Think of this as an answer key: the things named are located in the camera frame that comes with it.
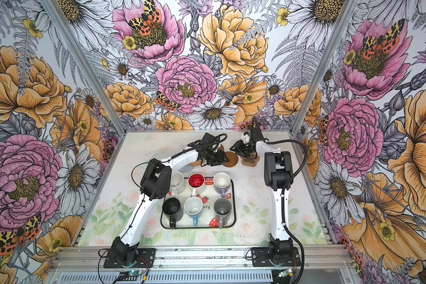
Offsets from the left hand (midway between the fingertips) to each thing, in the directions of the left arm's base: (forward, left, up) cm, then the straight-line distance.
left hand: (225, 164), depth 101 cm
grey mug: (-25, +2, 0) cm, 25 cm away
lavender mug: (-10, +2, -1) cm, 10 cm away
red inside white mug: (-10, +16, +1) cm, 19 cm away
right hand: (+8, -5, 0) cm, 10 cm away
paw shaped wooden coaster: (+4, -16, -2) cm, 16 cm away
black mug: (-25, +26, -1) cm, 36 cm away
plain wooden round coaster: (+5, -5, -2) cm, 7 cm away
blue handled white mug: (-23, +16, -1) cm, 28 cm away
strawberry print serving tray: (-25, +12, -3) cm, 28 cm away
